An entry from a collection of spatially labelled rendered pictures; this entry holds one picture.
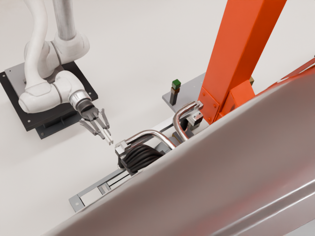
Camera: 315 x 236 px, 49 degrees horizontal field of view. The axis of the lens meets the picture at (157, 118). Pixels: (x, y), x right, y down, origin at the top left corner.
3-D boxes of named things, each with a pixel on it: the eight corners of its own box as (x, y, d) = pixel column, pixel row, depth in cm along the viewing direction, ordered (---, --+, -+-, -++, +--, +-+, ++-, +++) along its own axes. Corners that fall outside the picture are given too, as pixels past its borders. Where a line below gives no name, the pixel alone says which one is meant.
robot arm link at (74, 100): (70, 106, 162) (76, 115, 160) (67, 95, 154) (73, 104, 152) (87, 98, 165) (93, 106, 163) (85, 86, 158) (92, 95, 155)
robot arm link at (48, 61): (25, 65, 217) (15, 39, 198) (52, 55, 223) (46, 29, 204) (33, 83, 209) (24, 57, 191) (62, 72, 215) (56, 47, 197)
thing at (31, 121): (8, 100, 255) (-5, 74, 229) (70, 74, 272) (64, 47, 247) (36, 151, 234) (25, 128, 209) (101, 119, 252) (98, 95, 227)
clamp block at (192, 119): (193, 127, 148) (195, 120, 143) (180, 112, 151) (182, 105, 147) (202, 121, 150) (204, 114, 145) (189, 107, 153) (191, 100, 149)
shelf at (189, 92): (178, 117, 208) (178, 114, 205) (161, 98, 214) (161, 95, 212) (229, 87, 224) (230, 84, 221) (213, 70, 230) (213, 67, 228)
